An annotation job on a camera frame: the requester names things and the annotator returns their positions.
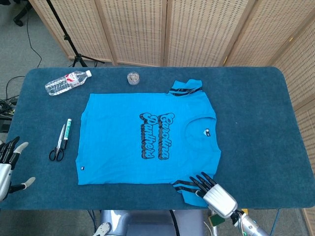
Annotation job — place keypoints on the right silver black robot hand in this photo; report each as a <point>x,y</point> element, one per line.
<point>220,199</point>

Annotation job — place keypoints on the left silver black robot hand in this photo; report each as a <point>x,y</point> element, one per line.
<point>5,177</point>

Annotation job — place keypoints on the blue printed t-shirt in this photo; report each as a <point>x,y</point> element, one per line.
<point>110,135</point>

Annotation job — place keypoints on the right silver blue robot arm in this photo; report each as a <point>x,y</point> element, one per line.
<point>251,226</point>

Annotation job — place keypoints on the green and yellow sponge block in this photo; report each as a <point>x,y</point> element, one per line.
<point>216,219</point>

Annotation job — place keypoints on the blue carpet table cover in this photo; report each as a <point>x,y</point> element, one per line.
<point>246,147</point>

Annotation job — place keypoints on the blue grey robot torso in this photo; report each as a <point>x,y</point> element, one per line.
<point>147,223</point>

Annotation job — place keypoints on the green and white marker pen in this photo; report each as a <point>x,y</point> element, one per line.
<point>67,132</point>

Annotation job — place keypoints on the clear plastic water bottle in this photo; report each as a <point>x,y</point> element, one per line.
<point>61,84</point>

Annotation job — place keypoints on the small clear round jar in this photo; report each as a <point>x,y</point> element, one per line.
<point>133,78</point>

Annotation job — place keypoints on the black tripod stand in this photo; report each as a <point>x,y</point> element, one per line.
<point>65,37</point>

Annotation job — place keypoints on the black office chair base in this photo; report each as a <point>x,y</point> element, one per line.
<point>21,12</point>

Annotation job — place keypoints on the woven rattan folding screen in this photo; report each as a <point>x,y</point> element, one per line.
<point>137,29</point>

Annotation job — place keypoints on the white bracket on torso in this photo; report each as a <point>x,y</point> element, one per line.
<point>102,229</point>

